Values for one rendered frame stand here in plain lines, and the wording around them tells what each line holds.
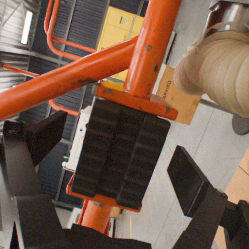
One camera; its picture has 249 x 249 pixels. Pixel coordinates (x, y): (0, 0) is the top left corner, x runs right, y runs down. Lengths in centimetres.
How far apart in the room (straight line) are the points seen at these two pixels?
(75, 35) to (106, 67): 1096
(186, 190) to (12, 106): 15
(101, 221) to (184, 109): 159
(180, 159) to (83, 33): 1087
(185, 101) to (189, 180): 157
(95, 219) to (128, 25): 746
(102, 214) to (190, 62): 15
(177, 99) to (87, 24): 962
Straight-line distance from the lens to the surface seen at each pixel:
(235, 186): 121
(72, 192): 16
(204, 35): 18
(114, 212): 747
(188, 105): 174
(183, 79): 20
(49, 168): 1280
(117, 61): 16
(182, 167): 18
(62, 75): 17
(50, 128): 16
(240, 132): 224
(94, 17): 1110
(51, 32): 828
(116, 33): 754
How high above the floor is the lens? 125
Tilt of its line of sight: 4 degrees down
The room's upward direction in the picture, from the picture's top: 73 degrees counter-clockwise
